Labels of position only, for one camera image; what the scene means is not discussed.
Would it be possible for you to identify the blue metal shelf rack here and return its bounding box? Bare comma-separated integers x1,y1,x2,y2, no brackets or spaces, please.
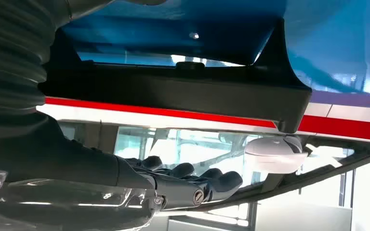
60,0,370,109

